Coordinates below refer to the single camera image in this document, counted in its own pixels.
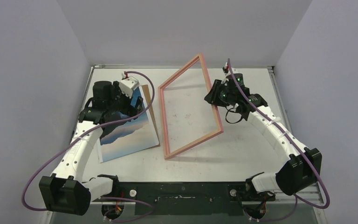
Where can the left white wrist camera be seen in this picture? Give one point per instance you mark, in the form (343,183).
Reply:
(128,86)

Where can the pink picture frame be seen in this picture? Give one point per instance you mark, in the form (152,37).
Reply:
(187,121)

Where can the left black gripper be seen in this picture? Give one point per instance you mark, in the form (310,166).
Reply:
(130,110)

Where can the brown cardboard backing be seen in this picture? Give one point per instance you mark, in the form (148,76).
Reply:
(147,96)

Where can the aluminium rail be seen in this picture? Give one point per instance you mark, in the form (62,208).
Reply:
(302,191)

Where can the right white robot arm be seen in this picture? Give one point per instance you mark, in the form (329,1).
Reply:
(300,164)

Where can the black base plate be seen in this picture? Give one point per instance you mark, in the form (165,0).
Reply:
(185,199)

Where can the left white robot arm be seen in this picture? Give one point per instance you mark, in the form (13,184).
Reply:
(90,128)

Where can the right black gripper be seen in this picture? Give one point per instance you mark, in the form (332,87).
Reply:
(214,94)

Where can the blue landscape photo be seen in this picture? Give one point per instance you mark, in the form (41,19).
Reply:
(131,137)

